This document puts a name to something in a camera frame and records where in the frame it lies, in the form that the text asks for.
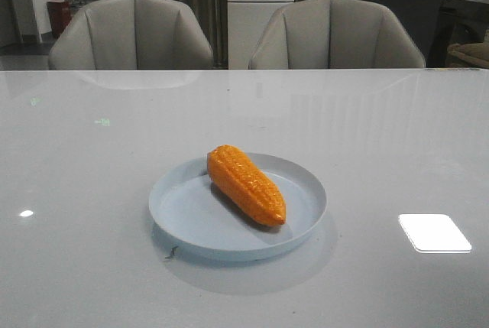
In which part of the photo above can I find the orange plastic corn cob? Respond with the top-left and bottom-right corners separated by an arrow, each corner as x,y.
207,145 -> 287,227

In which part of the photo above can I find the light blue round plate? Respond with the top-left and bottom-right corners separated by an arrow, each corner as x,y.
149,153 -> 326,261

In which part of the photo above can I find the right beige upholstered chair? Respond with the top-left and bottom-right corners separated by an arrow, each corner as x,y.
248,0 -> 426,70

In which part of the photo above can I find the beige upholstered chair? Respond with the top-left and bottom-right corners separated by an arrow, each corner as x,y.
248,0 -> 426,70
48,0 -> 214,70

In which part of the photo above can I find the left beige upholstered chair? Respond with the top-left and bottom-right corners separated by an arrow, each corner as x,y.
48,0 -> 214,70

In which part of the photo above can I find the red trash bin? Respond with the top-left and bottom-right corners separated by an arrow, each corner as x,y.
47,0 -> 71,38

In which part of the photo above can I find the dark armchair with cushion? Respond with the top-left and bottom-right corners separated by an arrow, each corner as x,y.
426,0 -> 488,68

